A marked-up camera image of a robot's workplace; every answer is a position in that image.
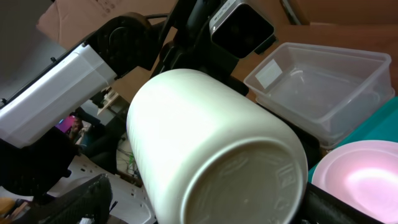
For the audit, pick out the large pink plate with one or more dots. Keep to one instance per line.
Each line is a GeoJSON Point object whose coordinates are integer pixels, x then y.
{"type": "Point", "coordinates": [376, 198]}

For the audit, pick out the white cup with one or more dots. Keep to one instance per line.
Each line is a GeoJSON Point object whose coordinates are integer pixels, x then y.
{"type": "Point", "coordinates": [207, 154]}

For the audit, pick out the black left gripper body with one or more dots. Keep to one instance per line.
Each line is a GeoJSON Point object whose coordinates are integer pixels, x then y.
{"type": "Point", "coordinates": [192, 47]}

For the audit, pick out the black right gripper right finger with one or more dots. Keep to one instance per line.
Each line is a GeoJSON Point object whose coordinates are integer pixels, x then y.
{"type": "Point", "coordinates": [320, 207]}

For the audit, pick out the clear plastic bin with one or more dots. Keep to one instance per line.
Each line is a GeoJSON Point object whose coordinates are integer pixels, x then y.
{"type": "Point", "coordinates": [325, 91]}

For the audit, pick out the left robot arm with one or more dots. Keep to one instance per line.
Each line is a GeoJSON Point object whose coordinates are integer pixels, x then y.
{"type": "Point", "coordinates": [35, 154]}

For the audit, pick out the teal plastic tray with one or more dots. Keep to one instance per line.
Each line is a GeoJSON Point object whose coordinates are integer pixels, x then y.
{"type": "Point", "coordinates": [373, 127]}

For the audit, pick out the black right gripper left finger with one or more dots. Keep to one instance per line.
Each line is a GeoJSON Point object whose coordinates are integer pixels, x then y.
{"type": "Point", "coordinates": [89, 200]}

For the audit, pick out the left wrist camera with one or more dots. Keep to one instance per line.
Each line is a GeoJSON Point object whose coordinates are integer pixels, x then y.
{"type": "Point", "coordinates": [241, 29]}

